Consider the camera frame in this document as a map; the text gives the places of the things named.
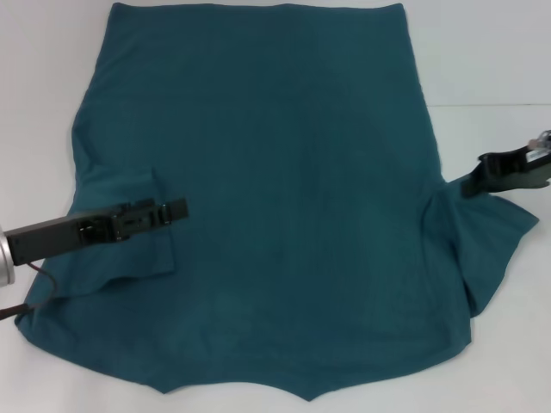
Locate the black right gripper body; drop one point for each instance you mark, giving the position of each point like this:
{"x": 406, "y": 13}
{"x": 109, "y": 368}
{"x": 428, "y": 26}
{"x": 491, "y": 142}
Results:
{"x": 516, "y": 170}

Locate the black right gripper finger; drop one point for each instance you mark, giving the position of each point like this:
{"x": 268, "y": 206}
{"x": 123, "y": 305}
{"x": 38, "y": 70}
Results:
{"x": 475, "y": 185}

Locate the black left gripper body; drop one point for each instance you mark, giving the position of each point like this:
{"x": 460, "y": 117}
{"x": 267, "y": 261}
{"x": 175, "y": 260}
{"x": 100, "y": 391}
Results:
{"x": 51, "y": 241}

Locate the teal blue t-shirt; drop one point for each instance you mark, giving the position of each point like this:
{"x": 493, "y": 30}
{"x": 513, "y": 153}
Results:
{"x": 280, "y": 172}

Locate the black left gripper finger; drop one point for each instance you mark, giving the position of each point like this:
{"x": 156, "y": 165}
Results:
{"x": 138, "y": 204}
{"x": 176, "y": 211}

